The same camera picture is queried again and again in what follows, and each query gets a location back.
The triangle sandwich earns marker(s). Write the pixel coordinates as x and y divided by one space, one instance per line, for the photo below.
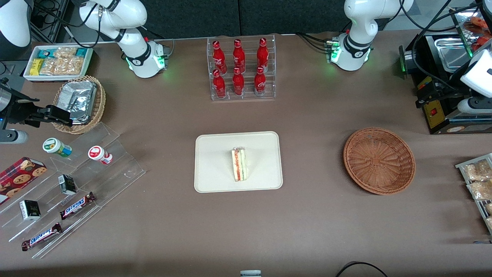
240 165

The brown Snickers bar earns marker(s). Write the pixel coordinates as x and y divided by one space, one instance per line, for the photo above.
41 236
77 205

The clear bag of crackers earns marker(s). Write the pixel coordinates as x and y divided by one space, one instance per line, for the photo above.
481 189
489 222
489 207
476 171

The red cola bottle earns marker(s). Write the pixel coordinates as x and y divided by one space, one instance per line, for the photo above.
239 54
218 55
263 52
219 84
260 81
238 81

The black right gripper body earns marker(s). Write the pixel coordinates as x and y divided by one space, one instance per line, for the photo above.
19 109

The clear acrylic step display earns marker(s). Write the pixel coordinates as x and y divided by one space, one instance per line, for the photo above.
119 173

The light tan wicker basket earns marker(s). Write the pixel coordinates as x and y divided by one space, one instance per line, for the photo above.
99 104

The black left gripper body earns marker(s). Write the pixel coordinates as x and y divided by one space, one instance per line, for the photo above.
440 90

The white rectangular snack bin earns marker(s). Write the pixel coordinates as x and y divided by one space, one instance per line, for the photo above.
27 75

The tray of wrapped pastries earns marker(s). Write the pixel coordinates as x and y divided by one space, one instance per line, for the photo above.
461 166

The teal snack pack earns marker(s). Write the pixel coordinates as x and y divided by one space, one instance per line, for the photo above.
81 52
46 53

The silver foil pack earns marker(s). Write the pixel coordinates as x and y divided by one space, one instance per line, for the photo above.
78 100

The green capped yogurt bottle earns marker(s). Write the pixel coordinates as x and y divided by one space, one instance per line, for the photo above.
57 147

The small grey device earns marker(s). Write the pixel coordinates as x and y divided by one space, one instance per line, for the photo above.
250 274

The red capped yogurt bottle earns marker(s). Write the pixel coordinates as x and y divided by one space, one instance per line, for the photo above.
100 154

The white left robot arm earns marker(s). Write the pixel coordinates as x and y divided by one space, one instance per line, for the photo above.
357 23

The yellow snack bar pack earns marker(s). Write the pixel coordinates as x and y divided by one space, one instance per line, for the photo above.
36 66

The black glass food warmer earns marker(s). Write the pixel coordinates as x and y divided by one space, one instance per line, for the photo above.
442 50

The red plaid cookie box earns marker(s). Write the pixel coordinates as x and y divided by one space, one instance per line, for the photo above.
19 179

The cream white plastic tray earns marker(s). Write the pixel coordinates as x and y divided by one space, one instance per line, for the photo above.
215 165

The small black drink carton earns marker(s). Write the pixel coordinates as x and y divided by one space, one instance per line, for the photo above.
30 209
67 184

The reddish brown wicker basket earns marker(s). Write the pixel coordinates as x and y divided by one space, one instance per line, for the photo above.
378 161

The clear bag of puffed snacks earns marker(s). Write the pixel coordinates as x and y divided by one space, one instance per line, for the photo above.
65 52
73 66
52 66

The clear acrylic bottle rack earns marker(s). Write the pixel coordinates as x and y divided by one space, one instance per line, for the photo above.
246 96

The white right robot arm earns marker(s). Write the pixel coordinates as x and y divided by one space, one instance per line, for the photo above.
134 42

